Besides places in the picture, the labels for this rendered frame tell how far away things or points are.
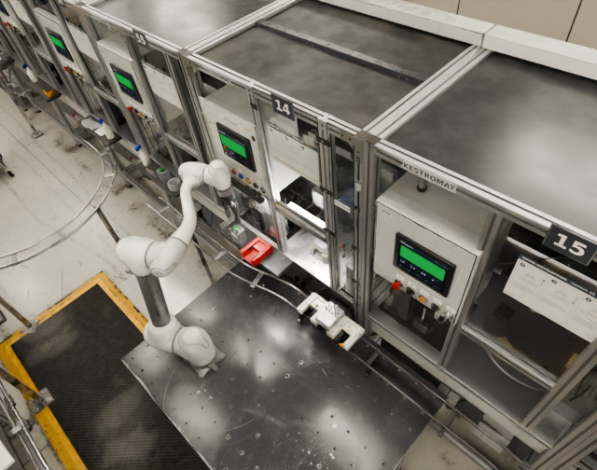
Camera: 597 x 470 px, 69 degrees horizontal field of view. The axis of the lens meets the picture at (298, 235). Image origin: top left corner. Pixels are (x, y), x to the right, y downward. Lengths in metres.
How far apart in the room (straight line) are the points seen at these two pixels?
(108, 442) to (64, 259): 1.84
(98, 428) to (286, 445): 1.56
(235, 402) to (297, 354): 0.42
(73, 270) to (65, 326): 0.60
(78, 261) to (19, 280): 0.53
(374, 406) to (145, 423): 1.65
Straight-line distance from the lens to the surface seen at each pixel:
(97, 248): 4.49
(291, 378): 2.50
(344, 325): 2.41
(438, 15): 2.26
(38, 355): 4.04
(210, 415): 2.52
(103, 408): 3.56
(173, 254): 2.07
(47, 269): 4.58
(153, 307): 2.38
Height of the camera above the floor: 2.98
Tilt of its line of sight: 49 degrees down
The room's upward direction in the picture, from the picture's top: 8 degrees counter-clockwise
